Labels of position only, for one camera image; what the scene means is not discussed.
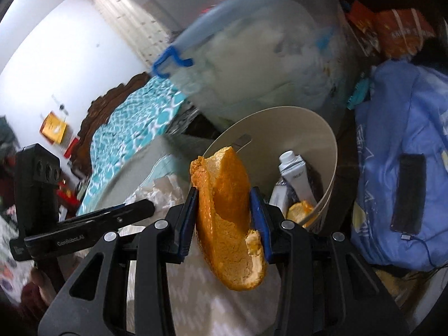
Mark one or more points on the large orange peel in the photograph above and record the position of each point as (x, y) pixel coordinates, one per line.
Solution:
(224, 217)

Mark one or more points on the blue bedding bundle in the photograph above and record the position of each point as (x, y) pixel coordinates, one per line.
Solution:
(392, 129)

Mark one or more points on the yellow red wall hanging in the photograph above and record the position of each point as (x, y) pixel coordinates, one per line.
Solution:
(54, 127)

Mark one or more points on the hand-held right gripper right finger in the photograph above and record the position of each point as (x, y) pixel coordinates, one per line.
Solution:
(257, 211)

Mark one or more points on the clear storage box blue lid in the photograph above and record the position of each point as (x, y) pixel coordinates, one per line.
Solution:
(262, 59)

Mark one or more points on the white tissue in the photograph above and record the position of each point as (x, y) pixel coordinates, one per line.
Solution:
(157, 192)

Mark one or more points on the black cloth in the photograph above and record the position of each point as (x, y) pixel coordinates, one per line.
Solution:
(432, 52)

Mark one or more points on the white drink carton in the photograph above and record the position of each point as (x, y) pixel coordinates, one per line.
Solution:
(297, 178)

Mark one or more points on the teal plastic object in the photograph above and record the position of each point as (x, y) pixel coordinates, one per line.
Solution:
(358, 94)

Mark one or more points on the teal patterned blanket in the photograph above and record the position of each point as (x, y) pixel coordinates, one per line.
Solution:
(140, 119)

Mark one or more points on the person's left hand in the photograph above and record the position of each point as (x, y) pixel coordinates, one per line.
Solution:
(45, 283)

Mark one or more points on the orange snack packet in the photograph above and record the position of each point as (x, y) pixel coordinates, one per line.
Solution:
(364, 24)

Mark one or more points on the small orange peel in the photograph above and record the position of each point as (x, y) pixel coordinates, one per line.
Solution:
(301, 211)

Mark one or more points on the orange paper bag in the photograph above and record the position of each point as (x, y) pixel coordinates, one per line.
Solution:
(402, 31)

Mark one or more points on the carved wooden headboard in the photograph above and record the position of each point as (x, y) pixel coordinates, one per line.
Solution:
(87, 122)

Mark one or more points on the beige plastic bin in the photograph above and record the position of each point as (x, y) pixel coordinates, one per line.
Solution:
(280, 129)

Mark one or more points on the leaf print curtain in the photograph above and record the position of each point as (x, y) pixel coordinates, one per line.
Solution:
(122, 14)

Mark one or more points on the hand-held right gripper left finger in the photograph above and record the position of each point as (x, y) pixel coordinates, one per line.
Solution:
(190, 203)

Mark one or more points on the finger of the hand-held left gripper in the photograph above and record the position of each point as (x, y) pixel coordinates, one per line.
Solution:
(133, 208)

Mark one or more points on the black smartphone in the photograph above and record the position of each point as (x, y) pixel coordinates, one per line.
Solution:
(408, 192)

